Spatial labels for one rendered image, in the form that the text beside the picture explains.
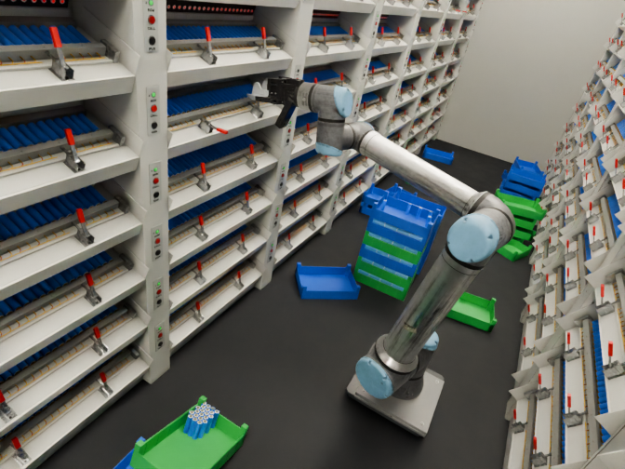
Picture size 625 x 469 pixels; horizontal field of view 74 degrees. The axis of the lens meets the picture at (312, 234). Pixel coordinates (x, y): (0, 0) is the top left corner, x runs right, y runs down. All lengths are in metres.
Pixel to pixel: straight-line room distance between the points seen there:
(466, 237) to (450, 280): 0.14
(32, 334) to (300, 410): 0.93
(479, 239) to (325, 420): 0.92
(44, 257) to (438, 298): 1.00
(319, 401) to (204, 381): 0.45
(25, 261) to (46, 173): 0.21
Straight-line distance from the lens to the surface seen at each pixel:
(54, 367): 1.41
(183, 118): 1.32
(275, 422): 1.64
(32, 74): 1.00
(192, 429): 1.54
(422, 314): 1.27
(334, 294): 2.13
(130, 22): 1.09
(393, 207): 2.26
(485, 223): 1.10
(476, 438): 1.87
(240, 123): 1.47
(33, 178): 1.05
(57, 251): 1.16
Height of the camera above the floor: 1.37
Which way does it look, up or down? 32 degrees down
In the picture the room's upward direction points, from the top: 12 degrees clockwise
